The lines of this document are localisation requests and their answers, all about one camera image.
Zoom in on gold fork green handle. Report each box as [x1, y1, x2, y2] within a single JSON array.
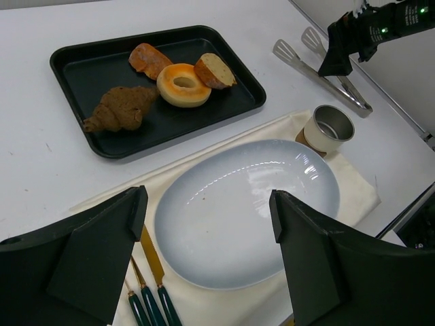
[[130, 256, 166, 326]]

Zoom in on gold spoon green handle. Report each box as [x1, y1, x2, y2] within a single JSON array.
[[124, 279, 150, 326]]

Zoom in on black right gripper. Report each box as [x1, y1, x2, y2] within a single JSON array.
[[318, 3, 398, 77]]

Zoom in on sliced seeded bread loaf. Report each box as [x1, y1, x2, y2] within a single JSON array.
[[194, 53, 237, 90]]

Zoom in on orange-brown pastry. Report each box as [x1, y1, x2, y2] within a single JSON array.
[[128, 43, 173, 81]]

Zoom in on gold knife green handle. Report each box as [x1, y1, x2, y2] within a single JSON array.
[[140, 225, 182, 326]]

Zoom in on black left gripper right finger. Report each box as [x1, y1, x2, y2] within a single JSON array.
[[269, 190, 434, 325]]

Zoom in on steel cup with cream sleeve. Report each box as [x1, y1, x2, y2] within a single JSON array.
[[295, 105, 355, 158]]

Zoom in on cream cloth placemat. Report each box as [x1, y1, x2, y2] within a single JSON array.
[[70, 111, 381, 325]]

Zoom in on orange glazed bagel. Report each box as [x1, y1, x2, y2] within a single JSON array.
[[156, 63, 211, 108]]

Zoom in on steel serving tongs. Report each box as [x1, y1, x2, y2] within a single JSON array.
[[273, 26, 373, 118]]

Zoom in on brown chocolate croissant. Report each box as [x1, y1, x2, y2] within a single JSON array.
[[83, 86, 160, 132]]

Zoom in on pale blue oval plate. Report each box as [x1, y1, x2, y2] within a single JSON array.
[[154, 139, 341, 290]]

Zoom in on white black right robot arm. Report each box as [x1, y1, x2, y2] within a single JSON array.
[[318, 0, 434, 77]]

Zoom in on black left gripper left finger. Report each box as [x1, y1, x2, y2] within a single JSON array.
[[1, 186, 148, 325]]

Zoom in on black baking tray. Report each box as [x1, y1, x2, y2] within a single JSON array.
[[50, 25, 266, 160]]

